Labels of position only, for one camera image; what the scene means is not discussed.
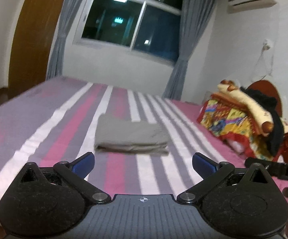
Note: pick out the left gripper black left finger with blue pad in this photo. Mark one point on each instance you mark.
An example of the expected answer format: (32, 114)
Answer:
(62, 183)

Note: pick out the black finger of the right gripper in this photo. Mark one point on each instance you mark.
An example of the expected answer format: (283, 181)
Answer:
(275, 169)

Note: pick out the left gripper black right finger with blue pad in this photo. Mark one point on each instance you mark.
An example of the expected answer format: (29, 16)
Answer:
(224, 182)

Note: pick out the grey sweatpants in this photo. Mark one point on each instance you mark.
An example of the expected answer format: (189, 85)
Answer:
(125, 136)

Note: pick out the colourful folded blanket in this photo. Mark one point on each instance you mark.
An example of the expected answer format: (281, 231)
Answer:
(245, 119)

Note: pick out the striped purple pink bedsheet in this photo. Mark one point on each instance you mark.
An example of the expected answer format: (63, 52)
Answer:
(57, 121)

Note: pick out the brown wooden door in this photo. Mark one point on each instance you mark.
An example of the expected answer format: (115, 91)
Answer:
(32, 44)

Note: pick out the grey right curtain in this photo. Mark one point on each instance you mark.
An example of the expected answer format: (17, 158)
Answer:
(195, 16)

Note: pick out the grey curtain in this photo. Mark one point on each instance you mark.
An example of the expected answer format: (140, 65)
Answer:
(195, 16)
(66, 18)

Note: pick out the grey left curtain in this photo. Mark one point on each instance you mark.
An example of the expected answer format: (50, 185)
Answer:
(66, 18)

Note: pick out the window with white frame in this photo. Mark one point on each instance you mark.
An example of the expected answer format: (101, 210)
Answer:
(147, 27)

